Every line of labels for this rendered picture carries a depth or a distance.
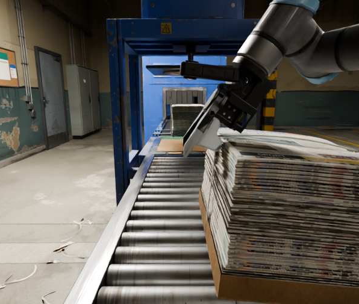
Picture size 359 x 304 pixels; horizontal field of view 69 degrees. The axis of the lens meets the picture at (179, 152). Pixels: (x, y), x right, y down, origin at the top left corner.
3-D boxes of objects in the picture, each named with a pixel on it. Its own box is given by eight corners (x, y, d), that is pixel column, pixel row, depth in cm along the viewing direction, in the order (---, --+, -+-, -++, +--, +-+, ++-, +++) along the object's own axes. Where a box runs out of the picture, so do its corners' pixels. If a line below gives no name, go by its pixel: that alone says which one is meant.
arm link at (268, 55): (255, 30, 45) (243, 40, 53) (238, 53, 46) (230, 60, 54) (288, 55, 46) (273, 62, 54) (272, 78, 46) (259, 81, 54)
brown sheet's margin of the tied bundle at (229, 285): (401, 316, 40) (409, 292, 39) (217, 300, 39) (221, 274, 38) (338, 254, 56) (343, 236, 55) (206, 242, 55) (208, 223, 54)
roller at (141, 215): (286, 230, 77) (287, 215, 76) (126, 230, 77) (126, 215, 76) (279, 222, 82) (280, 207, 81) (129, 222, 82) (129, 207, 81)
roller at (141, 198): (270, 211, 90) (271, 197, 89) (134, 211, 89) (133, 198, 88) (265, 205, 94) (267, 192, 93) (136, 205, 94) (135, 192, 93)
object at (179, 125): (205, 136, 228) (205, 105, 222) (171, 136, 227) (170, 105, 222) (201, 130, 265) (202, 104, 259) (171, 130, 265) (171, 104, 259)
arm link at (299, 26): (333, 9, 46) (306, -27, 42) (293, 63, 48) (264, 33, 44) (301, 12, 53) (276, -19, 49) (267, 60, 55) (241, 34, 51)
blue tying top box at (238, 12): (243, 23, 152) (245, -15, 148) (141, 23, 152) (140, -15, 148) (229, 40, 197) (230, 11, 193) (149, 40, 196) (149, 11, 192)
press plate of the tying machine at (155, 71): (239, 70, 153) (239, 65, 153) (146, 70, 153) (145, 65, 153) (223, 76, 207) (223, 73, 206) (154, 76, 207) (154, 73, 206)
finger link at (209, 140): (211, 169, 45) (235, 127, 48) (182, 150, 44) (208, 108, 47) (205, 171, 48) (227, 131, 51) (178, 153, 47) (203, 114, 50)
